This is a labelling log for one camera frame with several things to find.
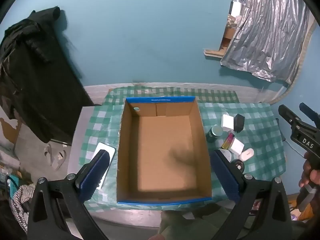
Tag green checkered tablecloth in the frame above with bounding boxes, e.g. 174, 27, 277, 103
79, 85, 287, 212

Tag small white box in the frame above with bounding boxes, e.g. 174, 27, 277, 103
230, 1, 242, 17

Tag white oval case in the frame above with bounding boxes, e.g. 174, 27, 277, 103
237, 148, 255, 162

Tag black charger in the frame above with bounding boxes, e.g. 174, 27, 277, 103
233, 114, 245, 133

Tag person's right hand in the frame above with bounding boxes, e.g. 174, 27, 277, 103
299, 152, 320, 188

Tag white rounded gadget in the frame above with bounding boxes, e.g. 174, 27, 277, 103
219, 149, 232, 162

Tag dark green jar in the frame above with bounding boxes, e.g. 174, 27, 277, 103
206, 125, 224, 143

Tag beige sandal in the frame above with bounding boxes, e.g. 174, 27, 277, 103
51, 150, 67, 170
44, 144, 54, 165

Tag white smartphone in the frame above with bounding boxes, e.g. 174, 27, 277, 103
92, 142, 116, 190

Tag blue-rimmed cardboard box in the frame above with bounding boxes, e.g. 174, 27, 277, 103
116, 96, 213, 205

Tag silver foil sheet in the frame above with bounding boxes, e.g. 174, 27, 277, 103
220, 0, 310, 83

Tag striped cloth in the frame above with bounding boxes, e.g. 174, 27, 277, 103
7, 182, 37, 233

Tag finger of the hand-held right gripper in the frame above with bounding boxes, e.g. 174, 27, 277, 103
278, 104, 305, 137
299, 102, 320, 131

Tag wooden shelf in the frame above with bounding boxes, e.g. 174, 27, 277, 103
204, 0, 242, 61

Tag black jacket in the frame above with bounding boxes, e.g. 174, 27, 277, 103
0, 5, 102, 144

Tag pink and gold lighter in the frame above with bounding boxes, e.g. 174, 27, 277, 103
221, 132, 235, 150

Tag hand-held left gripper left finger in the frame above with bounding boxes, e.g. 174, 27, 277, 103
27, 149, 112, 240

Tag white cube charger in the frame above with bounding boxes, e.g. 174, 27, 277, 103
221, 114, 234, 132

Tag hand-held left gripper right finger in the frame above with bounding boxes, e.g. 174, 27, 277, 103
211, 149, 293, 240

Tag round black tin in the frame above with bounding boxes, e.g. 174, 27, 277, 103
230, 159, 247, 174

